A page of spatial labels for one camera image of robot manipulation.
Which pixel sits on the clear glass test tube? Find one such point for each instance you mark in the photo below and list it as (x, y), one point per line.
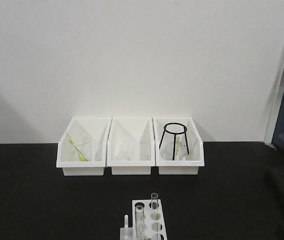
(154, 201)
(139, 222)

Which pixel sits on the white test tube rack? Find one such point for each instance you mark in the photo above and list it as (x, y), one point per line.
(147, 221)

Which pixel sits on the white middle storage bin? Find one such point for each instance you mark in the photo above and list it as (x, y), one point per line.
(136, 131)

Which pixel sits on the white storage bin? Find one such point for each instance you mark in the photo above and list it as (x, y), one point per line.
(195, 158)
(136, 131)
(99, 129)

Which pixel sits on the small clear glass beaker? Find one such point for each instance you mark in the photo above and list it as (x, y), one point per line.
(127, 152)

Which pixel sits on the white right storage bin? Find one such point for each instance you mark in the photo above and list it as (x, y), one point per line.
(195, 158)

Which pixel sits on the clear glass flask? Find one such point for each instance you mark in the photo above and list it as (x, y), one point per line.
(175, 152)

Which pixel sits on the white left storage bin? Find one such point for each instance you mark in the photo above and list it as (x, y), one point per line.
(99, 129)

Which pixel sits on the black wire tripod stand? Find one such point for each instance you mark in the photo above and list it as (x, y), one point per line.
(178, 131)

